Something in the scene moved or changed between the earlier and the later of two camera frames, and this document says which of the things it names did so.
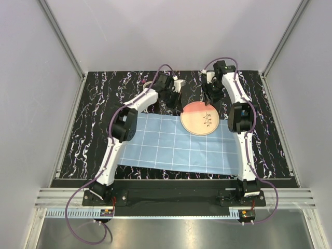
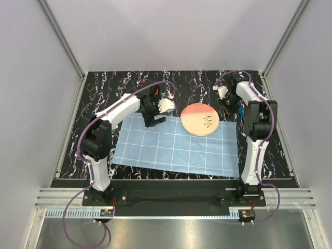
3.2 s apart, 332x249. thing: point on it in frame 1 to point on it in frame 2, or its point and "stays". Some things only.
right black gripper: x=216 y=97 to x=231 y=110
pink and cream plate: x=199 y=119 stays
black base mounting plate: x=175 y=197 stays
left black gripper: x=179 y=105 to x=149 y=119
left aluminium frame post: x=82 y=75 stays
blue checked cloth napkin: x=161 y=141 stays
